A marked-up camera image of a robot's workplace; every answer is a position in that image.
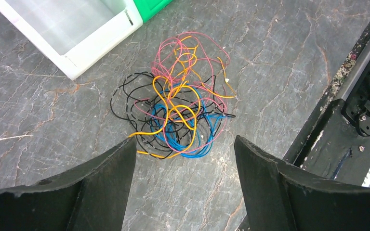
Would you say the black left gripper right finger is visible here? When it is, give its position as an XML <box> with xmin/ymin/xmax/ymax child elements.
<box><xmin>234</xmin><ymin>136</ymin><xmax>370</xmax><ymax>231</ymax></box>

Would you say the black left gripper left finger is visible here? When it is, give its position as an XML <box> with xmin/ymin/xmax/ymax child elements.
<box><xmin>0</xmin><ymin>138</ymin><xmax>136</xmax><ymax>231</ymax></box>

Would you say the pink cable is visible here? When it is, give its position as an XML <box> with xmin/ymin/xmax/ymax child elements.
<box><xmin>133</xmin><ymin>31</ymin><xmax>232</xmax><ymax>153</ymax></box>

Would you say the yellow cable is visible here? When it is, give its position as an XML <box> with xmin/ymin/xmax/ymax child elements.
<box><xmin>128</xmin><ymin>36</ymin><xmax>237</xmax><ymax>159</ymax></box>

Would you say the white plastic bin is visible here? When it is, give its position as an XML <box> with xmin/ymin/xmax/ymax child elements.
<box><xmin>0</xmin><ymin>0</ymin><xmax>143</xmax><ymax>80</ymax></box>

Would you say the green plastic bin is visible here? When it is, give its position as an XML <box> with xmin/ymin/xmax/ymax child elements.
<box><xmin>133</xmin><ymin>0</ymin><xmax>172</xmax><ymax>23</ymax></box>

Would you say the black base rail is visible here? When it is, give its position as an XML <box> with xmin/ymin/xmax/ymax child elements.
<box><xmin>239</xmin><ymin>22</ymin><xmax>370</xmax><ymax>231</ymax></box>

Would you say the black cable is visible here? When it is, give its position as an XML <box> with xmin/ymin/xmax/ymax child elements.
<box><xmin>110</xmin><ymin>71</ymin><xmax>237</xmax><ymax>160</ymax></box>

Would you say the blue cable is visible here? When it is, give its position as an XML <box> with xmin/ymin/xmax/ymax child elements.
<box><xmin>150</xmin><ymin>83</ymin><xmax>227</xmax><ymax>159</ymax></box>

